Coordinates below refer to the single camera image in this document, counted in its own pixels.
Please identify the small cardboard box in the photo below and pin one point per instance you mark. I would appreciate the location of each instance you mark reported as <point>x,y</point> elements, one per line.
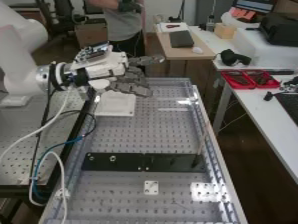
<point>224,31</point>

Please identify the small white box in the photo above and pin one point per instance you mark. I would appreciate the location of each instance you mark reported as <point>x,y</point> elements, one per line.
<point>114,105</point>

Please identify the black pad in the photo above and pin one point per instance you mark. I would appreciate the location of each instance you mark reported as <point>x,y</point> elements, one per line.
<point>181,39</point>

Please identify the red tray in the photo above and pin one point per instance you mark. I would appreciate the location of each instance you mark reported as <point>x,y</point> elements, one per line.
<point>266,78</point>
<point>236,80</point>

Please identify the clear box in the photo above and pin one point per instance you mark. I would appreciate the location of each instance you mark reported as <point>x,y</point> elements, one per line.
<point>207,110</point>

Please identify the wooden desk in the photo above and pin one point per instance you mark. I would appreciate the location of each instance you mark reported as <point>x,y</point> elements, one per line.
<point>186,55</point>

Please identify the small white pin block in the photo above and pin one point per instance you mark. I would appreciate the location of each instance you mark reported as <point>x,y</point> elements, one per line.
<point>150,187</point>

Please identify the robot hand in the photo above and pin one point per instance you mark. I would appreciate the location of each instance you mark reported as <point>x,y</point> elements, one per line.
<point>106,66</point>

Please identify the black headset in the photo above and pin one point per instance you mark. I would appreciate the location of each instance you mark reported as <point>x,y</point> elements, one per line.
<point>230,56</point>

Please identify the black plate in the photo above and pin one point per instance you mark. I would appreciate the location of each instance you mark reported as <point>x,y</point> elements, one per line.
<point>141,162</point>

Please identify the small black object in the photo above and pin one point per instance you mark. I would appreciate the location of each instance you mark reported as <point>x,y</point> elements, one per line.
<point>268,96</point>

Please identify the white computer mouse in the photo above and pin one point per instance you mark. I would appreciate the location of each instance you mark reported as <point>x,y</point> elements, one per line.
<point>197,50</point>

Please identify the person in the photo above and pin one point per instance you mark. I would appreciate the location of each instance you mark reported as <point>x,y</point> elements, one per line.
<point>121,23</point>

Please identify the black metal rail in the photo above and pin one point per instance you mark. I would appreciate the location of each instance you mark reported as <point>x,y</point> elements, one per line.
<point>73,140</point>

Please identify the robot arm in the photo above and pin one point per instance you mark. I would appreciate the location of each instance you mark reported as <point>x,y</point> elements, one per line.
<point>17,50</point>

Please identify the white desk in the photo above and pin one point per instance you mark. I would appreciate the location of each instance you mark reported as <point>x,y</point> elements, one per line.
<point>266,133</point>
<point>270,55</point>

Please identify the black case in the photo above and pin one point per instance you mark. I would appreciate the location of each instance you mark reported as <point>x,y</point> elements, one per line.
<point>279,30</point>

